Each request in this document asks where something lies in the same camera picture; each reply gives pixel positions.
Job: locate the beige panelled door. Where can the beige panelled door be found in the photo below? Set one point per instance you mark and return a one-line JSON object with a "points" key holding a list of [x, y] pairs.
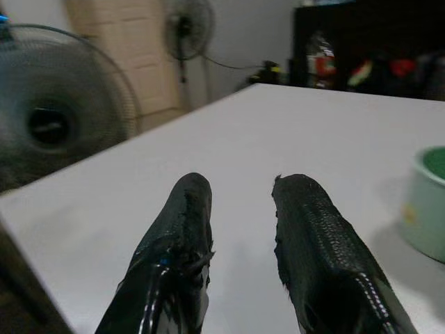
{"points": [[132, 55]]}

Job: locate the mint green ceramic mug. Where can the mint green ceramic mug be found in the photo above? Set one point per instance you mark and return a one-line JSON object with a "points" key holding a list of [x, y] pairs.
{"points": [[426, 205]]}

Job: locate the small black standing fan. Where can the small black standing fan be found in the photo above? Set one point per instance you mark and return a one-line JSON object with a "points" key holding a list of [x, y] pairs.
{"points": [[187, 31]]}

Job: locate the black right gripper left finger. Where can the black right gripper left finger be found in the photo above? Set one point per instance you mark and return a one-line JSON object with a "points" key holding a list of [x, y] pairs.
{"points": [[174, 250]]}

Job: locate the large grey standing fan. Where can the large grey standing fan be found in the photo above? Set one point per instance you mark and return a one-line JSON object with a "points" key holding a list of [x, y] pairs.
{"points": [[52, 115]]}

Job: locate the black and yellow tool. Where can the black and yellow tool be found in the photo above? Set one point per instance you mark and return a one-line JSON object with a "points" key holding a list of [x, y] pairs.
{"points": [[266, 72]]}

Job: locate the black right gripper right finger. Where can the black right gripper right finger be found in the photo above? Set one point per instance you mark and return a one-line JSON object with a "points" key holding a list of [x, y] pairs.
{"points": [[320, 243]]}

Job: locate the black shelf with colourful items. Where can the black shelf with colourful items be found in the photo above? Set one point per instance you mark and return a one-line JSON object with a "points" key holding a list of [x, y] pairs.
{"points": [[368, 48]]}

